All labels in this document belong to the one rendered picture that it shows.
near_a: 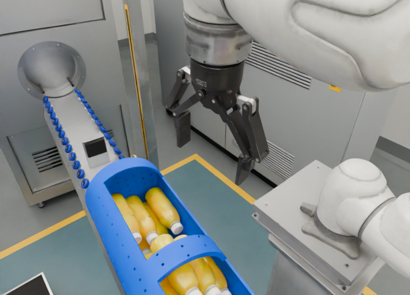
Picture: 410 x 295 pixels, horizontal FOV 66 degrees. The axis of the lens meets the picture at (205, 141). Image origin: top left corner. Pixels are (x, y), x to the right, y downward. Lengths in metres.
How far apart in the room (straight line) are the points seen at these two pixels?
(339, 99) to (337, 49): 1.81
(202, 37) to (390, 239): 0.73
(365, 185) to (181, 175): 2.10
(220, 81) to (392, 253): 0.69
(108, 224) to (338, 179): 0.69
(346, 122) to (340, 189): 1.12
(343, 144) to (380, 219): 1.21
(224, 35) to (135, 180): 0.91
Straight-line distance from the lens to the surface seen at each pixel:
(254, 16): 0.27
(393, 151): 3.53
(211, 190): 2.73
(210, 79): 0.42
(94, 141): 1.54
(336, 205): 1.01
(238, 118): 0.48
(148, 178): 1.24
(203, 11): 0.38
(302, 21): 0.24
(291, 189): 1.26
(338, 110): 2.07
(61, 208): 2.84
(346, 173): 0.98
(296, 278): 1.25
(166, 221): 1.12
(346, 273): 1.09
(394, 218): 0.93
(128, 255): 0.93
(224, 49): 0.39
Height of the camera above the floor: 1.94
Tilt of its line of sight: 36 degrees down
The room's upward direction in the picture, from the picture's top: straight up
